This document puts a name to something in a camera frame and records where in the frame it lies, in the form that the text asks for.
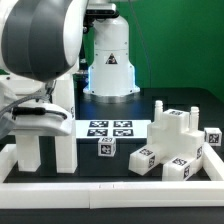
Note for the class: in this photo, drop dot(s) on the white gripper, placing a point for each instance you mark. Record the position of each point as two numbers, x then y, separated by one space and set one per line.
42 119

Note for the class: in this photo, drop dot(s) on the black camera on stand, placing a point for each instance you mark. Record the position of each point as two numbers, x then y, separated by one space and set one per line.
101 11

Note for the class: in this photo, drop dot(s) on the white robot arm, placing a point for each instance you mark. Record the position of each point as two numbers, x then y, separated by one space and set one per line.
39 40

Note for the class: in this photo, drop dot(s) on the white tagged cube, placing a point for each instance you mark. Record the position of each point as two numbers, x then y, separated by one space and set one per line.
107 146
213 136

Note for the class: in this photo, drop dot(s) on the white seat block with pegs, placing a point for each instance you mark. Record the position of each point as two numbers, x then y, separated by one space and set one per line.
174 133

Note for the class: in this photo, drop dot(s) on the white barrier rail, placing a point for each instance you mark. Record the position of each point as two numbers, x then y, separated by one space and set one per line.
212 163
8 158
111 195

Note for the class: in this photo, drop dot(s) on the white left barrier rail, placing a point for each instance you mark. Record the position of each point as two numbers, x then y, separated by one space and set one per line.
8 158

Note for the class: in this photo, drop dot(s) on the white right barrier rail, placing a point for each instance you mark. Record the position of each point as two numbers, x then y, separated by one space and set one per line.
212 163

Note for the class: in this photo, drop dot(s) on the white chair seat plate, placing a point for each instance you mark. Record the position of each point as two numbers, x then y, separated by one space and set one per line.
113 128

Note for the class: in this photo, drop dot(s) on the white chair back frame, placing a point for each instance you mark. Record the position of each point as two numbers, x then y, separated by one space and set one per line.
64 147

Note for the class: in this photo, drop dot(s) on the white front barrier rail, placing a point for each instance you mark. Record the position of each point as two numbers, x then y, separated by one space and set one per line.
111 195

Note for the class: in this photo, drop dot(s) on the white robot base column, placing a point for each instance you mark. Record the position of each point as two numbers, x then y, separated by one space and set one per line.
111 76

